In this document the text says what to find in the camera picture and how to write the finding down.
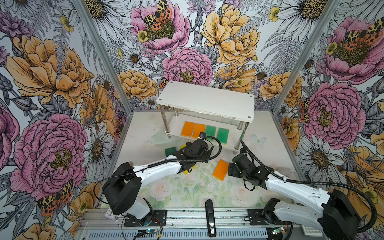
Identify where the orange sponge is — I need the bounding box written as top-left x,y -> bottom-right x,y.
192,124 -> 206,139
213,160 -> 229,182
181,122 -> 195,138

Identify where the yellow sponge flat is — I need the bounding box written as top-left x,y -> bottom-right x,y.
183,165 -> 196,175

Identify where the aluminium front rail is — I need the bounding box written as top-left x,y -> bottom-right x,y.
76,208 -> 286,240

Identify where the light green sponge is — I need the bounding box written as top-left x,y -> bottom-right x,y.
205,125 -> 217,139
217,128 -> 230,145

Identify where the small white alarm clock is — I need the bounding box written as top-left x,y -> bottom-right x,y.
104,208 -> 119,221

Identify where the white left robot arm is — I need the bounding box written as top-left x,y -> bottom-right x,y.
102,137 -> 222,220

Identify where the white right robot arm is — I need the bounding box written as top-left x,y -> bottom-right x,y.
228,154 -> 361,240

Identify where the black stapler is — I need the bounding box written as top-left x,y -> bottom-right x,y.
205,199 -> 217,238

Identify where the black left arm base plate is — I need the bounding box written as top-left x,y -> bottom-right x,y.
124,210 -> 168,227

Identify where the white two-tier metal shelf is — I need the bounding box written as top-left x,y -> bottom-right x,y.
157,81 -> 255,151

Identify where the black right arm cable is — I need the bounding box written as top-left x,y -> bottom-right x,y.
239,139 -> 378,233

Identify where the dark green scouring sponge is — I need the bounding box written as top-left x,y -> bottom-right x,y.
165,147 -> 177,157

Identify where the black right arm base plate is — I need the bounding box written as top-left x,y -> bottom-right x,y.
247,209 -> 286,226

